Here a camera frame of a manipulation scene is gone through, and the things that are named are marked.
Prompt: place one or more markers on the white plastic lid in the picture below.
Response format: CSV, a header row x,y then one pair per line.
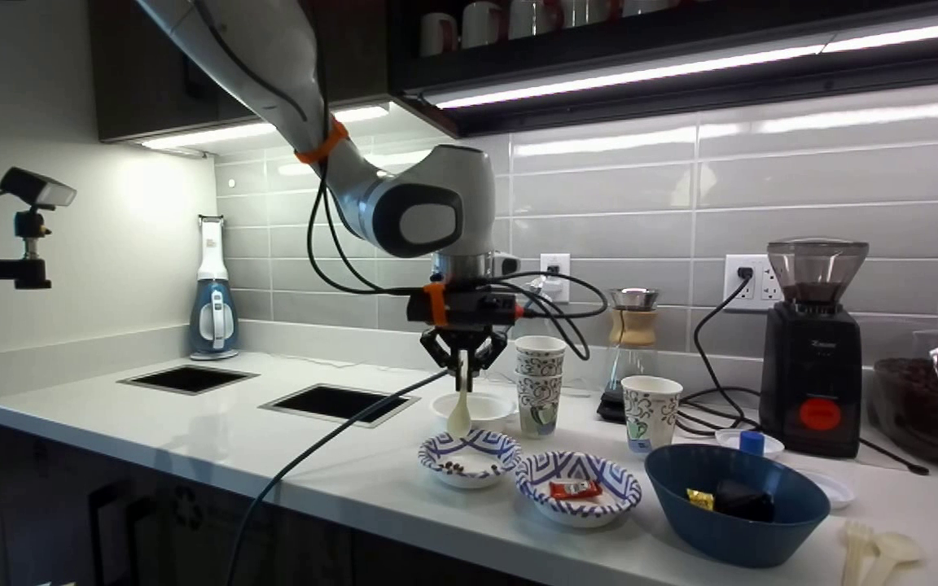
x,y
723,441

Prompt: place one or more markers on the dark upper cabinet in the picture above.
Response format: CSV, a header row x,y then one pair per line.
x,y
121,65

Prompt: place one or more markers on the dark lower cabinet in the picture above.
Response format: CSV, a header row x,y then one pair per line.
x,y
112,522

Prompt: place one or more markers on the blue patterned paper plate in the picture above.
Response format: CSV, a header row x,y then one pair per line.
x,y
604,507
487,464

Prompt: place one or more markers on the red ketchup packet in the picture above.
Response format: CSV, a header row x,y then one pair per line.
x,y
574,490

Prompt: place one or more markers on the yellow packet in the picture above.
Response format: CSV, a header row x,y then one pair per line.
x,y
702,499

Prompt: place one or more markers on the patterned paper cup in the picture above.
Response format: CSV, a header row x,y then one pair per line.
x,y
539,410
543,357
653,417

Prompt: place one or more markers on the glass pour-over coffee carafe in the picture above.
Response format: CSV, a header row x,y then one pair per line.
x,y
632,328

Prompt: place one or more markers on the white wall outlet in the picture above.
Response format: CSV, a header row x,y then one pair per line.
x,y
554,266
762,290

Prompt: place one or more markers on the dark object in bowl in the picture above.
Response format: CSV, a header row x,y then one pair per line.
x,y
747,499

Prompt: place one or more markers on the dark blue bowl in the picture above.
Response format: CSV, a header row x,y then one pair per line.
x,y
731,540

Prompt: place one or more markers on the small blue cap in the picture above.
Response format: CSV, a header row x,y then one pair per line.
x,y
749,445

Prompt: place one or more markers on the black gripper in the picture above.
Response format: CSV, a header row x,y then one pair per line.
x,y
473,306

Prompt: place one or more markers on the dark cabinet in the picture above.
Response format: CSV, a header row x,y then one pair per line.
x,y
112,522
121,65

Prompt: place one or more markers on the dark chrome countertop appliance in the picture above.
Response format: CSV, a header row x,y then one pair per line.
x,y
927,410

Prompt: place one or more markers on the small black stereo camera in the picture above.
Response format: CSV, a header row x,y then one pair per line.
x,y
37,186

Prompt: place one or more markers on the under-cabinet light strip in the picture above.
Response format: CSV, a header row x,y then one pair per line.
x,y
211,135
709,65

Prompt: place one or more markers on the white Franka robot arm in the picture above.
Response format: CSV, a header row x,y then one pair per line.
x,y
241,52

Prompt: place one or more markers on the white mug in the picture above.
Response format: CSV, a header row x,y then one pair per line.
x,y
483,20
438,33
532,19

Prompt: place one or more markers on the black coffee grinder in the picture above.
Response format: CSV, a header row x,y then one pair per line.
x,y
812,369

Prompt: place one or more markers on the steel framed counter opening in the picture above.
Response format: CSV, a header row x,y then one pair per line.
x,y
334,401
186,379

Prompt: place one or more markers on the brown coffee beans pile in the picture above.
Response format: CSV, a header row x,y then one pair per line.
x,y
458,470

